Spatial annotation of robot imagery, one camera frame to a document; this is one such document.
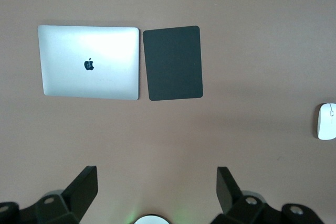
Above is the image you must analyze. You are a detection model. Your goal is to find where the black mouse pad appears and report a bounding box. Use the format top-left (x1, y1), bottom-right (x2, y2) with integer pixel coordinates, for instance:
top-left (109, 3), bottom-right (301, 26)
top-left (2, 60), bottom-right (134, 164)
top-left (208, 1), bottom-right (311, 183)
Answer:
top-left (142, 25), bottom-right (204, 102)

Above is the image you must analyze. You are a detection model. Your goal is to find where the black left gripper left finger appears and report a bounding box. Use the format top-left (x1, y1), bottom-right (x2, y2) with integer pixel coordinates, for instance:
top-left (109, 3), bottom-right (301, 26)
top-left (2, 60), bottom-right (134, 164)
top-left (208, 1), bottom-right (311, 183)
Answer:
top-left (0, 165), bottom-right (99, 224)

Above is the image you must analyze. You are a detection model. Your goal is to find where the brown table cover mat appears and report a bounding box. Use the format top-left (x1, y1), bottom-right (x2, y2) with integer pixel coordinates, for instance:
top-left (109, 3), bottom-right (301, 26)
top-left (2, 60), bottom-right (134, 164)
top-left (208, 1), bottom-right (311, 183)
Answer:
top-left (0, 0), bottom-right (336, 224)

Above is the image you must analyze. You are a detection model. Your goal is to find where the white computer mouse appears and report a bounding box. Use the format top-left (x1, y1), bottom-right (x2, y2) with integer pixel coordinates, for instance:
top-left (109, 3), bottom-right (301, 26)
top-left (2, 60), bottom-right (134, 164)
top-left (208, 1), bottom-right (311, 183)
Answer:
top-left (316, 102), bottom-right (336, 141)

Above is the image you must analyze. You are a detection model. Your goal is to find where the silver closed laptop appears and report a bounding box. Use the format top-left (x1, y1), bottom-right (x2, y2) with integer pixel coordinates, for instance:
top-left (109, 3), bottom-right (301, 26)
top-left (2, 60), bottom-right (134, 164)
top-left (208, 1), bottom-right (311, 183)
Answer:
top-left (37, 25), bottom-right (140, 101)

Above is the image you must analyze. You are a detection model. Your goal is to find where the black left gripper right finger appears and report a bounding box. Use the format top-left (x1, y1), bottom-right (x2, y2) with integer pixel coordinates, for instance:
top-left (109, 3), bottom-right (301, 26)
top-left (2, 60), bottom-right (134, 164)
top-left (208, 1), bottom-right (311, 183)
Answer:
top-left (209, 166), bottom-right (324, 224)

